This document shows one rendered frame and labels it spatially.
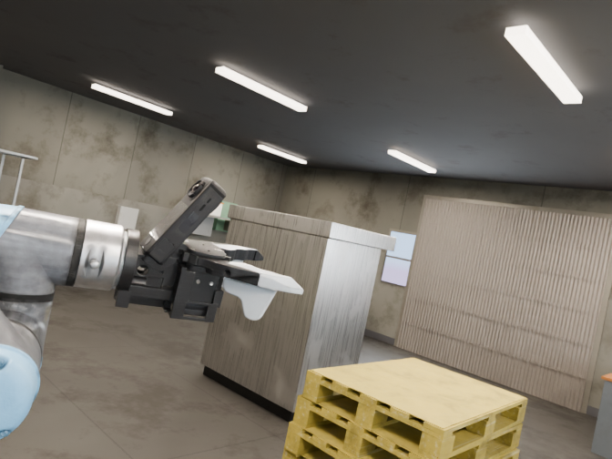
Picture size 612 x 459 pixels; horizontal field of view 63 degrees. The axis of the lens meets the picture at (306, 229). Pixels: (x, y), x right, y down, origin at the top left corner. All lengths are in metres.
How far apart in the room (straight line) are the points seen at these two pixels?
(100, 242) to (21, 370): 0.18
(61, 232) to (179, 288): 0.14
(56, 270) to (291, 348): 4.02
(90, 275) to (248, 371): 4.38
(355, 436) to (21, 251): 2.29
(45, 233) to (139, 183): 8.92
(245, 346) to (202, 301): 4.34
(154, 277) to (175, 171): 9.24
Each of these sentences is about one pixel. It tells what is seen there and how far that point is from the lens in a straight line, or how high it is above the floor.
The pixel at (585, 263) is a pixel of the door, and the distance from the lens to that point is 8.13.
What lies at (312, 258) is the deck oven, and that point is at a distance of 4.40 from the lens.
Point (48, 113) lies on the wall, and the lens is 8.87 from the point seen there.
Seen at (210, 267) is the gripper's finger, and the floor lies 1.57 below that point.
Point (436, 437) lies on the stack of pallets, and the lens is 2.48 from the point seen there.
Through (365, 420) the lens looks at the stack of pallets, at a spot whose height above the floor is 0.79.
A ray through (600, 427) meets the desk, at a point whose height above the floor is 0.28.
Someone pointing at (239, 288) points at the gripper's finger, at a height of 1.55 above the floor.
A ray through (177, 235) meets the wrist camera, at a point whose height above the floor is 1.60.
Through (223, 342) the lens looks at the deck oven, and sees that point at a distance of 5.18.
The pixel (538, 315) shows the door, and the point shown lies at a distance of 8.26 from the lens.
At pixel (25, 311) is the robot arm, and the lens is 0.58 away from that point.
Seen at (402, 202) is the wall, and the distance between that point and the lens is 9.50.
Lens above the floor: 1.63
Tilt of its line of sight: 1 degrees up
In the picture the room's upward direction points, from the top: 12 degrees clockwise
